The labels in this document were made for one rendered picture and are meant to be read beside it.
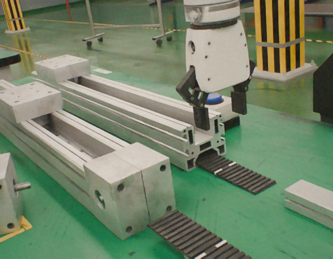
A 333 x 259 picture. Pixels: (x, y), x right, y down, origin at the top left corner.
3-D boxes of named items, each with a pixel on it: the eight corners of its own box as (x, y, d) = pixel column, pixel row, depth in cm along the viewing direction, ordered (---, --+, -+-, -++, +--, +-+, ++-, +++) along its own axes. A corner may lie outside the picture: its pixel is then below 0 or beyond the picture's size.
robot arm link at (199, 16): (206, 7, 58) (208, 29, 60) (251, -3, 63) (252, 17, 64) (170, 6, 65) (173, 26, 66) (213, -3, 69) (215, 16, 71)
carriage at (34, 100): (67, 119, 95) (60, 91, 93) (20, 135, 90) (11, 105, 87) (42, 106, 108) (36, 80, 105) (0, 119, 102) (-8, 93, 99)
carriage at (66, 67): (93, 81, 124) (88, 59, 122) (58, 92, 119) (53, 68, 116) (71, 74, 137) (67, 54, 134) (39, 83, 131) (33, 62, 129)
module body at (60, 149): (146, 191, 72) (138, 147, 69) (94, 216, 67) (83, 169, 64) (11, 104, 134) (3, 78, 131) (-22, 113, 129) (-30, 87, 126)
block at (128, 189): (189, 205, 66) (182, 151, 63) (122, 241, 60) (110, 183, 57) (157, 186, 73) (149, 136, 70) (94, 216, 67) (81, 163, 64)
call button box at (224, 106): (240, 125, 94) (238, 98, 92) (208, 139, 89) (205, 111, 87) (216, 117, 100) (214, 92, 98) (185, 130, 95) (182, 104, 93)
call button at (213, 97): (226, 103, 93) (225, 94, 92) (213, 108, 91) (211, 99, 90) (214, 99, 96) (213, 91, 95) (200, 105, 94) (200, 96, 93)
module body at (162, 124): (226, 153, 82) (222, 112, 79) (186, 172, 77) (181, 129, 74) (65, 88, 144) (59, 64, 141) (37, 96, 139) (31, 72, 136)
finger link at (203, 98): (192, 78, 64) (200, 110, 66) (215, 67, 66) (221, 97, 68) (181, 76, 66) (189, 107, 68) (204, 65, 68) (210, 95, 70)
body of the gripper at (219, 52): (203, 22, 59) (210, 97, 63) (253, 10, 64) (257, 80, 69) (171, 21, 65) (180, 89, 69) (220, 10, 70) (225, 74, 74)
